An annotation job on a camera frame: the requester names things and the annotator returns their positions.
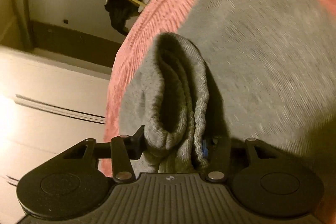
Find pink ribbed blanket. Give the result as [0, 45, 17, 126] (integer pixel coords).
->
[102, 0, 336, 178]

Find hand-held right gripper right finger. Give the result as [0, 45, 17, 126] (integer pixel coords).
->
[202, 135, 287, 183]

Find black garment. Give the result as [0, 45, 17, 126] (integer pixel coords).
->
[104, 0, 140, 36]

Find grey sweat pants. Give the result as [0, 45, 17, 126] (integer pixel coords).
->
[119, 0, 336, 175]

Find white wardrobe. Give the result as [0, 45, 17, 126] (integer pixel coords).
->
[0, 45, 114, 224]

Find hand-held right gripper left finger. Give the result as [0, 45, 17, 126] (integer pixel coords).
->
[64, 125, 145, 183]

